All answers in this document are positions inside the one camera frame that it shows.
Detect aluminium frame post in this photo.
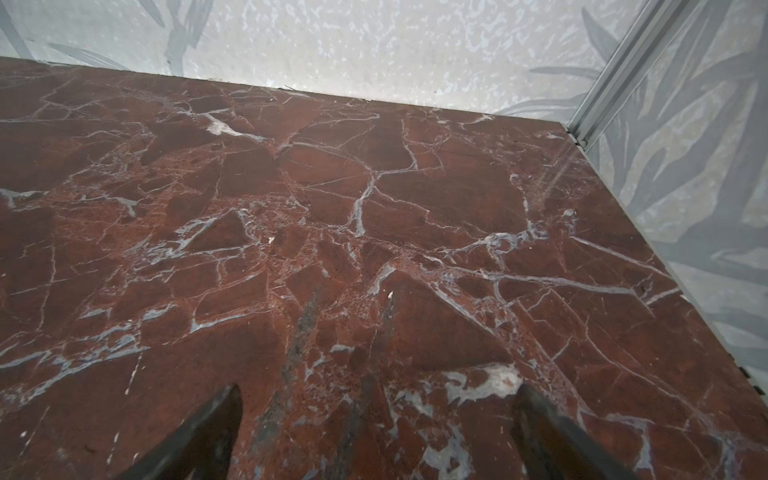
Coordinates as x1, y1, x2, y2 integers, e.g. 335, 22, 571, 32
567, 0, 698, 152

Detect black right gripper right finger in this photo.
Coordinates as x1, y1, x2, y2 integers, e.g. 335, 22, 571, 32
511, 383, 636, 480

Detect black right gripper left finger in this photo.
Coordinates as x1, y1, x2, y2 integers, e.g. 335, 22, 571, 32
118, 384, 243, 479

